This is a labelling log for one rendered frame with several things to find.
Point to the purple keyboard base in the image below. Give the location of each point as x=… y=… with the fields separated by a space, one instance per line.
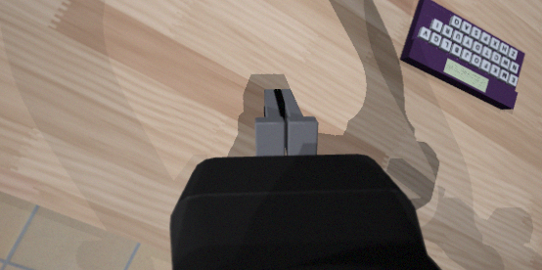
x=462 y=54

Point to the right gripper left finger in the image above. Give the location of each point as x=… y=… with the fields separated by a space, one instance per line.
x=270 y=129

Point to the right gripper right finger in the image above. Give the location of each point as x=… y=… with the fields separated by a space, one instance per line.
x=301 y=132

